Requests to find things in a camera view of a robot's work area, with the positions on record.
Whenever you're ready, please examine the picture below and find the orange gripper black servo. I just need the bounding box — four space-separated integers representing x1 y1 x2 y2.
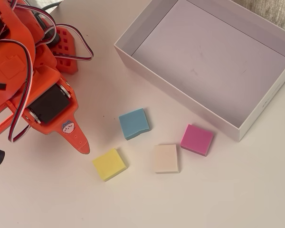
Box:
7 67 91 155

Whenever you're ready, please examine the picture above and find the yellow foam cuboid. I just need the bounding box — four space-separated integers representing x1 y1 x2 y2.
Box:
92 148 129 182

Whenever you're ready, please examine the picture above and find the orange robot base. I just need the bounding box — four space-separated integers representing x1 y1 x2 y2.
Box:
48 25 79 76

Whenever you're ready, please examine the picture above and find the blue foam cuboid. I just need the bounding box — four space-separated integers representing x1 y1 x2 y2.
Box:
118 108 152 141

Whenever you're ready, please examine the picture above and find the cream foam cuboid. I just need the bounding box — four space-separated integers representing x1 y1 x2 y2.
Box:
152 144 181 174

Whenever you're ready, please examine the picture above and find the pink foam cuboid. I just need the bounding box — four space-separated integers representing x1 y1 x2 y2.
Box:
180 123 215 157

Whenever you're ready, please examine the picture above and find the white cardboard box bin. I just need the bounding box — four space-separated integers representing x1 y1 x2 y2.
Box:
113 0 285 143

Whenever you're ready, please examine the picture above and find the beige woven curtain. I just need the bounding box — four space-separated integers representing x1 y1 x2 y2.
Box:
246 0 285 37

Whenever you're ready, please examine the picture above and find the red white black servo cable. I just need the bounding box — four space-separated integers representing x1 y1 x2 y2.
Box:
10 0 57 46
0 39 38 143
51 23 95 62

